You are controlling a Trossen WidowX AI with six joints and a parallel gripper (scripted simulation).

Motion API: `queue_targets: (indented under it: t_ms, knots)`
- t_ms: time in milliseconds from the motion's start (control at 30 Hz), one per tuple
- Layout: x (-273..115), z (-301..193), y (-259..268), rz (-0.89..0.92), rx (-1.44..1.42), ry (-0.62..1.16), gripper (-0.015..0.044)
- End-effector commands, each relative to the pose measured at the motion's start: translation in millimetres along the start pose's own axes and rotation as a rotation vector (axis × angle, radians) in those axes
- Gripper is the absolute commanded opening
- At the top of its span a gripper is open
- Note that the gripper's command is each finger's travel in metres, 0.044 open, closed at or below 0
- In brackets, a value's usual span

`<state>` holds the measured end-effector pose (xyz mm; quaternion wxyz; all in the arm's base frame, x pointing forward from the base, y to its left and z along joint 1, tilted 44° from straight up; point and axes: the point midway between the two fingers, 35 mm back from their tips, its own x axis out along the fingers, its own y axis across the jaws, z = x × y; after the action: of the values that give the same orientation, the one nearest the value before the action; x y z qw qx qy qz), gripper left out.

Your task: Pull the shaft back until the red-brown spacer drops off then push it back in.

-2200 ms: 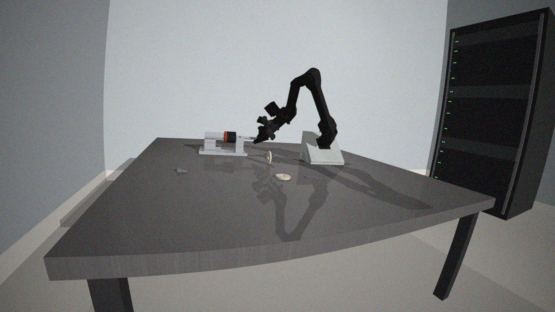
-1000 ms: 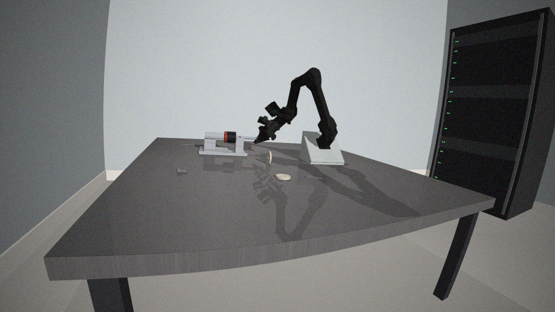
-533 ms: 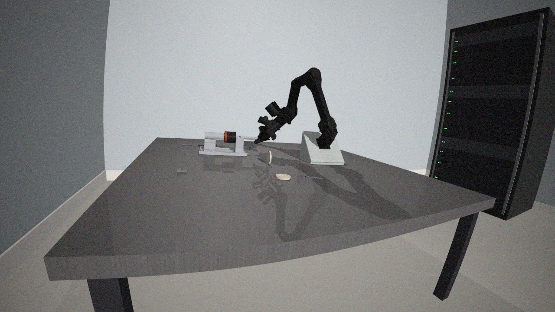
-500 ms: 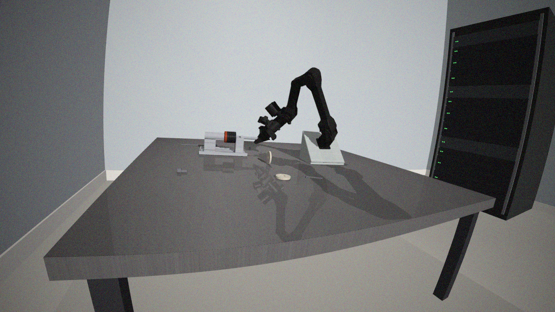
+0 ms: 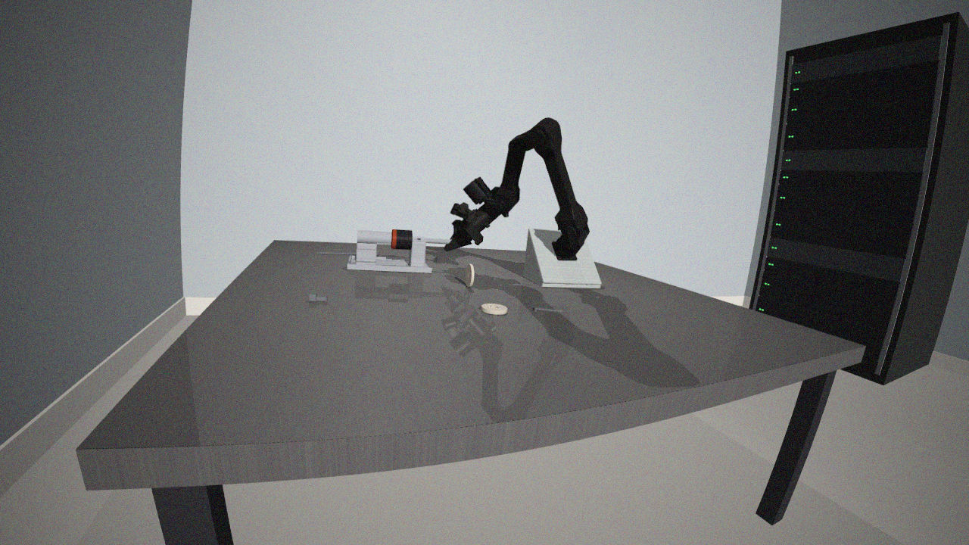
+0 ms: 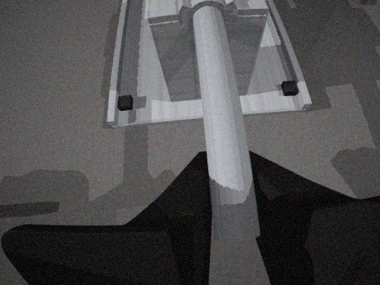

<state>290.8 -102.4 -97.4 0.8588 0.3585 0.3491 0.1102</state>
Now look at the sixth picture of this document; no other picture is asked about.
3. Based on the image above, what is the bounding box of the light grey housing block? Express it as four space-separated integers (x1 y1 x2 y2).
107 0 313 129

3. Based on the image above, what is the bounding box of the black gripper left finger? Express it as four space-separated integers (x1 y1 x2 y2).
1 151 212 285

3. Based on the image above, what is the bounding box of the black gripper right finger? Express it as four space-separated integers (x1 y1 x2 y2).
249 151 380 285

